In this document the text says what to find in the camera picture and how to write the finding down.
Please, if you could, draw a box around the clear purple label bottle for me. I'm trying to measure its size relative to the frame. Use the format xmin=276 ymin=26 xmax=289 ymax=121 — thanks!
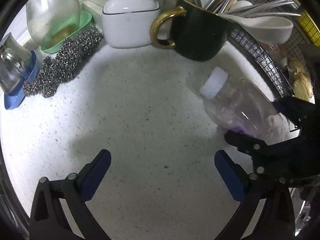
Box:
xmin=200 ymin=67 xmax=289 ymax=145

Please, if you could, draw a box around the ginger root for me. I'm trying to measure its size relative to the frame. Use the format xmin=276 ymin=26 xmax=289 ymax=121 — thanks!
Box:
xmin=288 ymin=57 xmax=313 ymax=102

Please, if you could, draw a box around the white ceramic spoon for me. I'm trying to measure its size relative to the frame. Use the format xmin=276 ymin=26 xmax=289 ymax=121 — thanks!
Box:
xmin=218 ymin=14 xmax=293 ymax=45

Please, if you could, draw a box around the steel wool scrubber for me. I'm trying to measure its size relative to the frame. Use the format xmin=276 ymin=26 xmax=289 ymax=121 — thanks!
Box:
xmin=23 ymin=25 xmax=103 ymax=98

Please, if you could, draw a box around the white lidded sugar jar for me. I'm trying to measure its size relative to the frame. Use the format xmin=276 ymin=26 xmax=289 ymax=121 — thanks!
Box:
xmin=102 ymin=0 xmax=160 ymax=48

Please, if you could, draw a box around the green saucer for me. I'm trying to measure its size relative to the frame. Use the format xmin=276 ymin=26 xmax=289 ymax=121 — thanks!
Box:
xmin=40 ymin=11 xmax=94 ymax=54

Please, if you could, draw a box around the glass carafe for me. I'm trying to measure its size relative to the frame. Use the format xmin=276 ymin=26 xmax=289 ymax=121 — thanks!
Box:
xmin=26 ymin=0 xmax=80 ymax=48

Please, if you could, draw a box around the dark green gold-handled mug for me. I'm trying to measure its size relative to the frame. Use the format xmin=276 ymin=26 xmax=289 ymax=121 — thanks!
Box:
xmin=150 ymin=0 xmax=236 ymax=62

